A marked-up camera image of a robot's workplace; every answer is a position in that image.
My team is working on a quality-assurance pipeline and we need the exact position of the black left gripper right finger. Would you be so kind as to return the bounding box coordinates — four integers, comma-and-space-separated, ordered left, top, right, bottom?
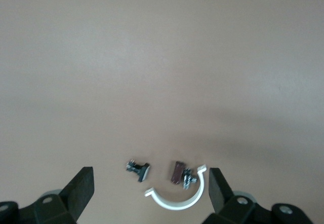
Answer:
202, 167, 314, 224

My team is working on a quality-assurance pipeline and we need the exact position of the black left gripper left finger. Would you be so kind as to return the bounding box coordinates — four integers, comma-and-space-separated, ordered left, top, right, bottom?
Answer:
0, 166, 95, 224

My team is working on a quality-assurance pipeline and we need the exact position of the white half-ring pipe clamp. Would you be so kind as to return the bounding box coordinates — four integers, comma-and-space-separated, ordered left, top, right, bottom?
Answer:
143, 164, 208, 211

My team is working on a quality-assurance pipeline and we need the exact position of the brown switch with metal pins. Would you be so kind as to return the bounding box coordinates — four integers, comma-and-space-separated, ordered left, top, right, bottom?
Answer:
170, 160, 198, 191

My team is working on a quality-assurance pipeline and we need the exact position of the black switch with metal pins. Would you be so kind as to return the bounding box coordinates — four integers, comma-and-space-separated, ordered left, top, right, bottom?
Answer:
126, 159, 151, 183

